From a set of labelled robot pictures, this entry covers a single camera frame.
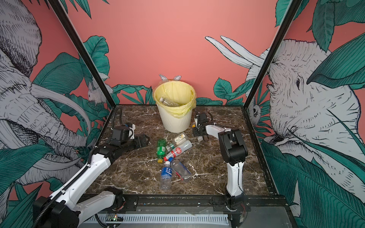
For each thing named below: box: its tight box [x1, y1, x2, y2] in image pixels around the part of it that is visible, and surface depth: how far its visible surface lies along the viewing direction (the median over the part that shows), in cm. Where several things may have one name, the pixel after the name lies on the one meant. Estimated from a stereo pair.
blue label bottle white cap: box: [160, 161, 173, 190], surface depth 83 cm
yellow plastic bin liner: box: [153, 80, 197, 119], surface depth 97 cm
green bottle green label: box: [156, 138, 167, 163], surface depth 91 cm
